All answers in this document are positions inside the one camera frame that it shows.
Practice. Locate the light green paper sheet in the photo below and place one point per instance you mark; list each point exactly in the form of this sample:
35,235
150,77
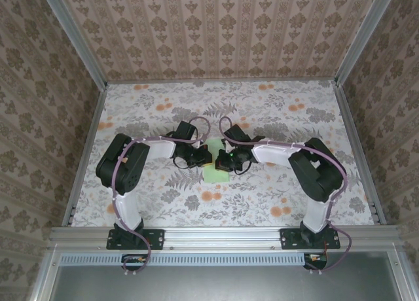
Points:
216,176

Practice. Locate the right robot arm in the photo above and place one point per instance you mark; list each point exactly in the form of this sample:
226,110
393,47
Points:
314,173

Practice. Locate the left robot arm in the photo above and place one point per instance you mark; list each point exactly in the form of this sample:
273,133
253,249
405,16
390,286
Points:
121,163

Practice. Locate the floral table cover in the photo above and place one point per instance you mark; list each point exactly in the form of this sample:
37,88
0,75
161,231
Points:
229,209

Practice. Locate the grey metal panel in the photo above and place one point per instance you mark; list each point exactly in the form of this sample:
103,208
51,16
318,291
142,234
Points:
222,284

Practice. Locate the small connector board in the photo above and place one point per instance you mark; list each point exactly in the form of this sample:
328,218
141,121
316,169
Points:
316,258
134,260

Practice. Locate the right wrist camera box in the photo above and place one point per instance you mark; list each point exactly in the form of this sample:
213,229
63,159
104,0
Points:
226,147

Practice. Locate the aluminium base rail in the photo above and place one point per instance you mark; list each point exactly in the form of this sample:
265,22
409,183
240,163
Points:
222,237

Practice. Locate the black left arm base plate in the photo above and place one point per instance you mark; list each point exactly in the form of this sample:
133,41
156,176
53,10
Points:
157,239

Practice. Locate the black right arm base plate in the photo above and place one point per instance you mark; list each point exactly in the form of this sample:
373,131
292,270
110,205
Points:
288,240

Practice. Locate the aluminium side rail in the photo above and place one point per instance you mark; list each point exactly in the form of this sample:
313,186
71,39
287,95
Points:
85,150
357,150

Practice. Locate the aluminium rear rail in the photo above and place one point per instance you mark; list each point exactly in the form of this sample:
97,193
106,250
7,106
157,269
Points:
327,82

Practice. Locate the aluminium corner post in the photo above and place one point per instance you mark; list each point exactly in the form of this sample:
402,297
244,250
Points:
74,36
365,36

